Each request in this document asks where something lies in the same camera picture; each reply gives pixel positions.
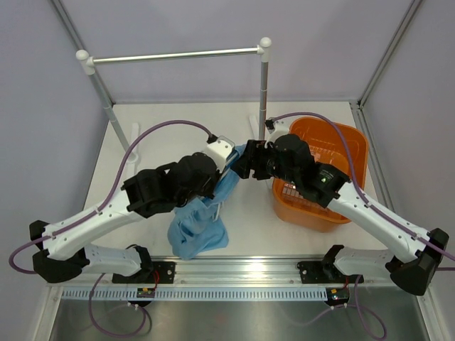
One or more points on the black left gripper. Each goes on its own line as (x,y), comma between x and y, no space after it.
(210,192)

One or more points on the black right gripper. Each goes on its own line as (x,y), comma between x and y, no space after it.
(254,150)

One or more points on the light blue shorts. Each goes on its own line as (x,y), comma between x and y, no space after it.
(198,226)

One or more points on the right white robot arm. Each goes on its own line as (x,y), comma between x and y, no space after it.
(412,254)

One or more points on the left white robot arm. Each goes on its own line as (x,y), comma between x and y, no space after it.
(63,257)

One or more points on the orange plastic laundry basket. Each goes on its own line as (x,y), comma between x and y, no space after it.
(326,146)

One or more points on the silver clothes rack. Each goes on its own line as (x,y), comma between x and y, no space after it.
(89,64)

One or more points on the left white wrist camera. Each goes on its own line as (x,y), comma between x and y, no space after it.
(221,150)

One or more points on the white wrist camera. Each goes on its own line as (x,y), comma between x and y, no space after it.
(221,150)
(276,129)

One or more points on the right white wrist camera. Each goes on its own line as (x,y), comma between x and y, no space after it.
(276,129)

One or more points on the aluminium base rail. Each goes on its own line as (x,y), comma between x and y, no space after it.
(253,271)

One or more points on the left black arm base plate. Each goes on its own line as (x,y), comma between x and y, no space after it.
(163,271)

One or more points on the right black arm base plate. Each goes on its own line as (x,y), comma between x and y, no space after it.
(318,272)

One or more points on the white slotted cable duct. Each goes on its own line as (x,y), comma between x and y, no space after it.
(197,294)

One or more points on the aluminium frame post left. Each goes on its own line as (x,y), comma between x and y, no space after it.
(67,23)

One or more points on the aluminium frame post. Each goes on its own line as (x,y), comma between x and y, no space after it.
(67,23)
(393,45)

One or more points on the aluminium frame post right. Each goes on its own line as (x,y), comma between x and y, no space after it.
(393,45)

